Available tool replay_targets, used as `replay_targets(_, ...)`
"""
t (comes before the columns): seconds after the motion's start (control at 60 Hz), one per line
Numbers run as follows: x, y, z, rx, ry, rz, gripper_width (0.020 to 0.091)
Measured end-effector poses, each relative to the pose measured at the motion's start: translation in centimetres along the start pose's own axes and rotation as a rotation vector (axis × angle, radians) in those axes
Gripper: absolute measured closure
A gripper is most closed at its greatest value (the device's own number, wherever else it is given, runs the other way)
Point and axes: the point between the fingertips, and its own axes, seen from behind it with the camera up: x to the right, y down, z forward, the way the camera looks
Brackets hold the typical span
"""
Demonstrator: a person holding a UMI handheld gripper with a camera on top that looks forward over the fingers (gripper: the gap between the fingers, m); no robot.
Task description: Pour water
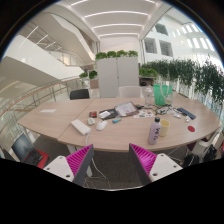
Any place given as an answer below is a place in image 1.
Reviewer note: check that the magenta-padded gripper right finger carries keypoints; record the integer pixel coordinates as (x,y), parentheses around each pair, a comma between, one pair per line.
(145,159)

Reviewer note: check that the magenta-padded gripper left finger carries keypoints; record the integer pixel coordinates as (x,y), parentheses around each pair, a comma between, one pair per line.
(78,160)

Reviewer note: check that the lilac drink bottle black cap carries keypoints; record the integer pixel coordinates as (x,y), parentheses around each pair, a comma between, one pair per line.
(154,133)

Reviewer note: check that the white power strip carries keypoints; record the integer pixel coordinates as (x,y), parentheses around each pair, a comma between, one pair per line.
(80,127)

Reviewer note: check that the small grey case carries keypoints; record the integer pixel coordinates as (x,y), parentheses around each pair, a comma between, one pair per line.
(91,121)

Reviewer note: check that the white computer mouse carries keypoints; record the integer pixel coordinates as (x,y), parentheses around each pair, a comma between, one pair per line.
(101,125)

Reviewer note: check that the colourful sticker sheet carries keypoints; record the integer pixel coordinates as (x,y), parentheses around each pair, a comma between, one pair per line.
(144,114)

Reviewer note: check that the small red black device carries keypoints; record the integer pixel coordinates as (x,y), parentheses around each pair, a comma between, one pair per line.
(93,114)

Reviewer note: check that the blue marker pen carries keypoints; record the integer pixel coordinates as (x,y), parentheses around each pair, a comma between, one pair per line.
(116,120)

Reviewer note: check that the white card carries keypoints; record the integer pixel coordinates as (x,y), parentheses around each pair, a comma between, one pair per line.
(104,114)

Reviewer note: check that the open white magazine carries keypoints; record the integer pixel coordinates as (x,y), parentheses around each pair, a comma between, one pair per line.
(126,108)

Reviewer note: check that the black notebook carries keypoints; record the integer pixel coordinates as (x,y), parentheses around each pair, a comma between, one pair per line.
(114,113)

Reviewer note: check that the white paper sheet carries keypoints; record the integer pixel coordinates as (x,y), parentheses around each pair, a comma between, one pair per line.
(48,111)

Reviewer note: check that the clear shaker bottle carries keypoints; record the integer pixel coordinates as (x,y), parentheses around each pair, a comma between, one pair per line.
(148,97)

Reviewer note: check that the black chair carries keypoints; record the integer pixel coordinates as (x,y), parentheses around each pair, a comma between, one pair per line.
(79,94)

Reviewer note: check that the green tote bag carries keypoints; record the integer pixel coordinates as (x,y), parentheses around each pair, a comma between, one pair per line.
(161,95)

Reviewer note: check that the tall white cabinet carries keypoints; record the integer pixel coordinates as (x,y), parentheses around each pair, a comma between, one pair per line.
(116,78)

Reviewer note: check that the potted green plant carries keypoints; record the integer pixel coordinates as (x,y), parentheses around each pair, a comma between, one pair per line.
(92,75)

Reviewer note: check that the row of green hedge plants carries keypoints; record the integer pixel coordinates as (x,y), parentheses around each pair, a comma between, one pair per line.
(193,75)

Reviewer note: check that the green plants on cabinet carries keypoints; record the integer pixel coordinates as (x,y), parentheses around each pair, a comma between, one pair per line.
(116,54)

